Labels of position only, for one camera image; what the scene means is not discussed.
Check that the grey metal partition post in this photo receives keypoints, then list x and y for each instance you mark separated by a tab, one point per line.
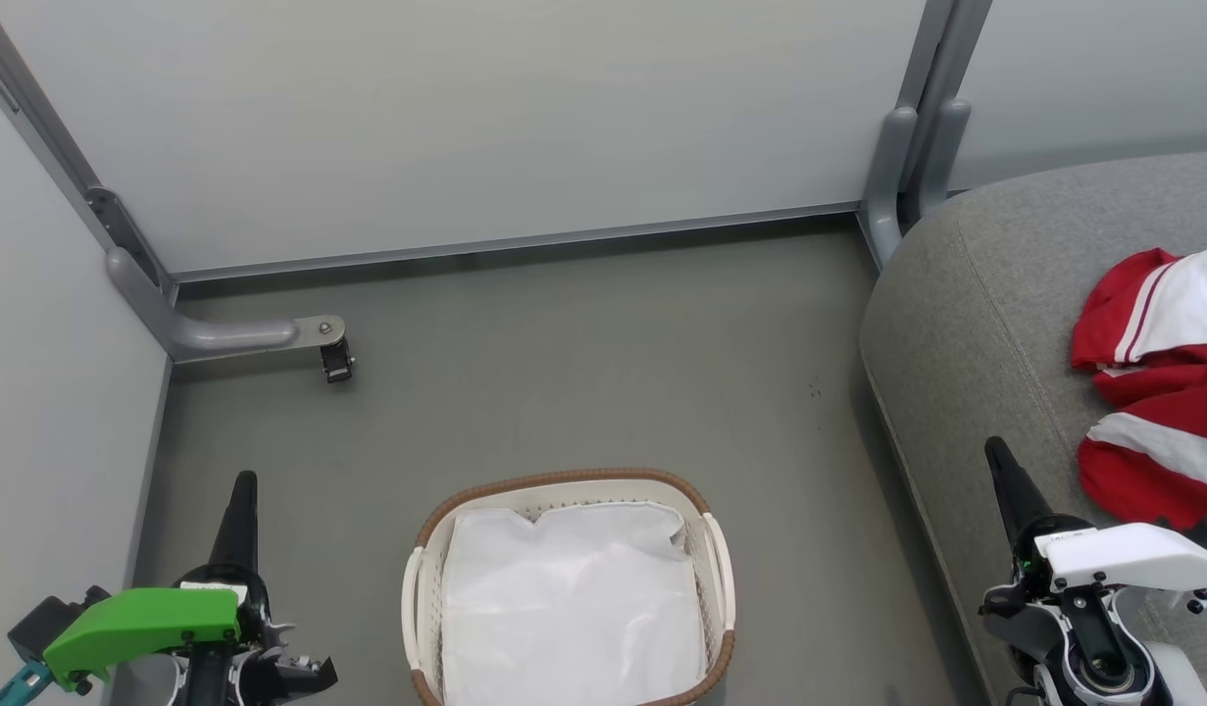
39	110
946	39

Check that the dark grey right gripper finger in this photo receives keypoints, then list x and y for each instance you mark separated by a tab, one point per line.
1010	505
1030	505

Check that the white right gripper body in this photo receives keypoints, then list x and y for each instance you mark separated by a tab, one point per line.
1132	559

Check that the grey partition foot with caster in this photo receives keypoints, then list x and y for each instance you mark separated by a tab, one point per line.
221	336

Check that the grey partition bottom rail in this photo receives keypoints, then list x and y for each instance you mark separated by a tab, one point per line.
515	240

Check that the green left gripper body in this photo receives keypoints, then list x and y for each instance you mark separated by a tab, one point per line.
142	618

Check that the white basket with brown rim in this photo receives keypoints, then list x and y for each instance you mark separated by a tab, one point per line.
718	579

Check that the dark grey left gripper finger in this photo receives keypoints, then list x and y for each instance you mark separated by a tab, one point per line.
250	539
228	539

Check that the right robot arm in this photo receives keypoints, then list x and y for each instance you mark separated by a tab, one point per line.
1177	681

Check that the dark grey wrist camera box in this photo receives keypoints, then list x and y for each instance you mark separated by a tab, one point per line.
39	623

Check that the black caster wheel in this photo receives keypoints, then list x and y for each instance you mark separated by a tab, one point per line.
336	365

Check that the red and white garment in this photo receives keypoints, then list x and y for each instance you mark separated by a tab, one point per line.
1152	402

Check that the white cloth sheet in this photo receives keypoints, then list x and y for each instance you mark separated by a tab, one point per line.
574	608

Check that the grey fabric sofa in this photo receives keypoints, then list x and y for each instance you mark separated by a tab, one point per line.
976	324

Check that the grey partition support foot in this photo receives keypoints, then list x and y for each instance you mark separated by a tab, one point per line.
946	147
887	167

